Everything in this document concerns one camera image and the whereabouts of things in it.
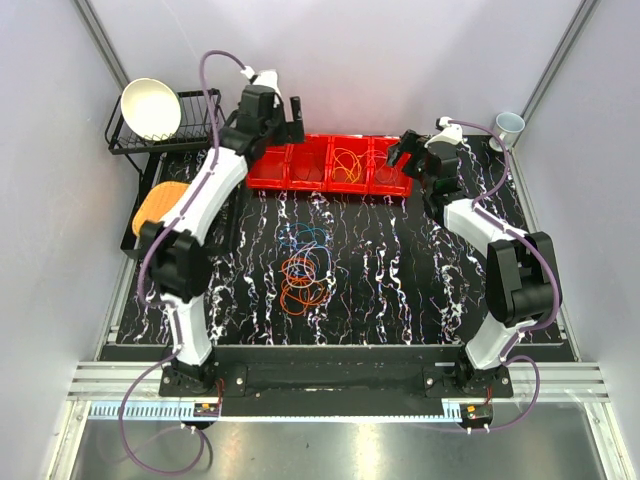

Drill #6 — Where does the pink thin cable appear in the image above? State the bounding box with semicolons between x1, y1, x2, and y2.
367;144;404;184

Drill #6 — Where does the white thin cable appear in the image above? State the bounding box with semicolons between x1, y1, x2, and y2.
292;242;335;281

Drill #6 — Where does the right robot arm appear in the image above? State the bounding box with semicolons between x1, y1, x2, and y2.
387;124;562;397

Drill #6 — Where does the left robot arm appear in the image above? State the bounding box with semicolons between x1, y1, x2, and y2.
140;85;305;396

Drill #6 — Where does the red bin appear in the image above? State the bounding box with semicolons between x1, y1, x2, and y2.
246;146;291;190
327;136;371;195
369;137;413;198
287;134;331;192

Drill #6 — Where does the light blue mug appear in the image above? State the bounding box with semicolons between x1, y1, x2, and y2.
492;112;526;150

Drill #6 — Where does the white bowl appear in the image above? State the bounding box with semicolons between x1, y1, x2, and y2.
120;78;182;141

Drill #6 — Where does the woven bamboo tray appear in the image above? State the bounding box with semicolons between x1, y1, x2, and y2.
131;181;189;238

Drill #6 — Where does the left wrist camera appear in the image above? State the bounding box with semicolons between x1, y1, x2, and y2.
241;66;281;95

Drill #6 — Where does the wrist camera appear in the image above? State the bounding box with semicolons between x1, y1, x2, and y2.
241;66;281;95
430;116;463;146

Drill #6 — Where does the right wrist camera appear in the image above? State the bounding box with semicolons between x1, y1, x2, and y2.
430;116;463;146

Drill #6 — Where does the black wire dish rack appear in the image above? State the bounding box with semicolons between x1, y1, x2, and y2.
103;88;241;260

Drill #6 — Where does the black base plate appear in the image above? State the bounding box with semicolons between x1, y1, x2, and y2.
159;345;514;421

